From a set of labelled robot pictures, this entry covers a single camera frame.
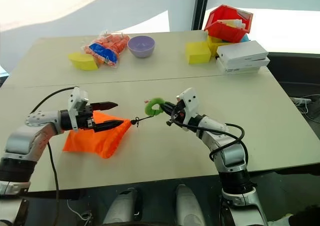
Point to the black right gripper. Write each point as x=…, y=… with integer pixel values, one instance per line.
x=179, y=113

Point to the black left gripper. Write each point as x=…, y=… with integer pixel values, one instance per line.
x=85, y=117

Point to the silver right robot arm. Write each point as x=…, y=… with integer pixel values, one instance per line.
x=225, y=146

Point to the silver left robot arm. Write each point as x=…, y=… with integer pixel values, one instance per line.
x=22, y=138

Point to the yellow plastic dish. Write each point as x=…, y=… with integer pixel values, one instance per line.
x=82, y=61

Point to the yellow square sponge block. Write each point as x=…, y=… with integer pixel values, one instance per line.
x=197, y=52

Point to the purple bowl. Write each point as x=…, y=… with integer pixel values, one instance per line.
x=141, y=46

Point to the plastic bag of orange pieces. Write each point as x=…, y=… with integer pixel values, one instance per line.
x=110, y=45

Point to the yellow plastic storage bin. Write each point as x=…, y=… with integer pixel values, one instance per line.
x=212, y=44

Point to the white flat cardboard box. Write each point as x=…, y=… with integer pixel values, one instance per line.
x=241, y=50
x=240, y=67

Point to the white rounded left leg shell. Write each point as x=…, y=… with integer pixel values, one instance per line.
x=120, y=208

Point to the white rounded leg shell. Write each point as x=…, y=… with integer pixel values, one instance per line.
x=188, y=206
x=120, y=208

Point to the red plastic storage bin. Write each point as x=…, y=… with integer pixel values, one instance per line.
x=225, y=31

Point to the white rounded right leg shell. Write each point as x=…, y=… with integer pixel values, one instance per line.
x=188, y=206

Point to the blue plastic storage bin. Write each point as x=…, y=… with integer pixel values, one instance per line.
x=245, y=38

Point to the white and yellow cards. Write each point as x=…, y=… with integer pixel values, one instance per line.
x=232, y=23

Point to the black rounded object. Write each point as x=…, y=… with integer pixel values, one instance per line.
x=306, y=217

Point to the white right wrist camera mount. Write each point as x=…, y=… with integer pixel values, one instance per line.
x=191, y=98

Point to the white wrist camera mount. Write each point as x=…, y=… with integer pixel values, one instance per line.
x=191, y=98
x=75, y=96

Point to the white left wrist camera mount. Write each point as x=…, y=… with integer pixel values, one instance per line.
x=75, y=96

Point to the dark window post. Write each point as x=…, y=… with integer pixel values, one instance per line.
x=200, y=9

